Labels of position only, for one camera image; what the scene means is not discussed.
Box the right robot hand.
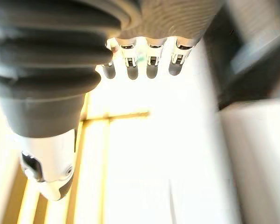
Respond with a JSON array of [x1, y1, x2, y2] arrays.
[[0, 0, 227, 202]]

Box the dark blurred cabinet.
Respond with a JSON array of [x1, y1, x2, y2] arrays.
[[202, 0, 280, 110]]

